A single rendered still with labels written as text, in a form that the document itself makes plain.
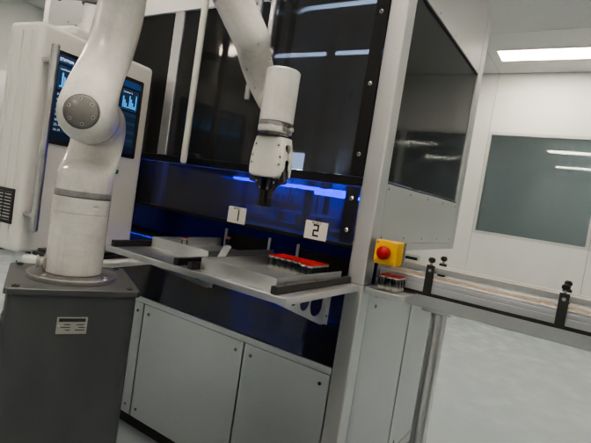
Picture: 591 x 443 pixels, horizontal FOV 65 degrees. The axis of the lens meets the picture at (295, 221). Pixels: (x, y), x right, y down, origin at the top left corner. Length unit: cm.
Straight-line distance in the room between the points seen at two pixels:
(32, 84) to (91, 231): 76
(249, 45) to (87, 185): 48
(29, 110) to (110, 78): 68
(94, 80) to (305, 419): 117
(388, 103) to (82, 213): 90
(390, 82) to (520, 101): 475
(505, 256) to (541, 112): 169
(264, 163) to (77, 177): 41
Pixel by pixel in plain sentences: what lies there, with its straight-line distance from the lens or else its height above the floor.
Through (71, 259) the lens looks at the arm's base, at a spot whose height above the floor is 91.
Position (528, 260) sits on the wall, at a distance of 594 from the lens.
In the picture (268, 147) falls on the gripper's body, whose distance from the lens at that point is 112.
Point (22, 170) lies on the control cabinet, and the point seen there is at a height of 107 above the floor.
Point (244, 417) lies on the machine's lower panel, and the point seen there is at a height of 32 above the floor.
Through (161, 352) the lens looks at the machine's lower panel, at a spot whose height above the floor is 41.
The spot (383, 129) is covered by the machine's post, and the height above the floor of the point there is 136.
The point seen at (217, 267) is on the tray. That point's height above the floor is 90.
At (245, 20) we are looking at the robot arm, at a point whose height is 150.
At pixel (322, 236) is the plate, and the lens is 150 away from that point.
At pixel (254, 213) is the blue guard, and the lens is 166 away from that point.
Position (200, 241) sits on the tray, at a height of 90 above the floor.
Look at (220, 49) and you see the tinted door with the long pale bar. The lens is 192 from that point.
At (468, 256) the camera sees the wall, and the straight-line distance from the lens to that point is 605.
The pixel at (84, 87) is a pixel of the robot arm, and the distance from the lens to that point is 108.
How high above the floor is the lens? 112
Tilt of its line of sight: 3 degrees down
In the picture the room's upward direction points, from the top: 9 degrees clockwise
